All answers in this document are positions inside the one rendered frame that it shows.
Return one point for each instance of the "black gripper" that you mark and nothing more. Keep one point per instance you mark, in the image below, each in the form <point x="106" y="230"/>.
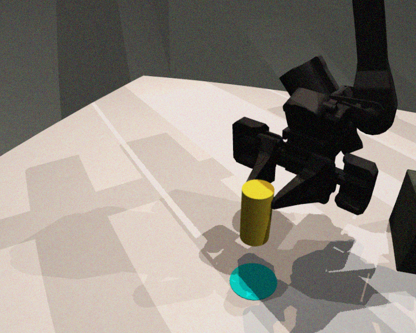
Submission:
<point x="316" y="175"/>

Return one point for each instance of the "yellow tall cylinder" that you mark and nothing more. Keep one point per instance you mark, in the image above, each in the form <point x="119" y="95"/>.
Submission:
<point x="256" y="212"/>

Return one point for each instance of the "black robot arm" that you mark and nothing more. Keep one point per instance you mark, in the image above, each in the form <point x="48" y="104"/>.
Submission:
<point x="319" y="109"/>

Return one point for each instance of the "cyan circle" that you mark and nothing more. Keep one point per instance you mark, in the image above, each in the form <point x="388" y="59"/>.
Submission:
<point x="253" y="281"/>

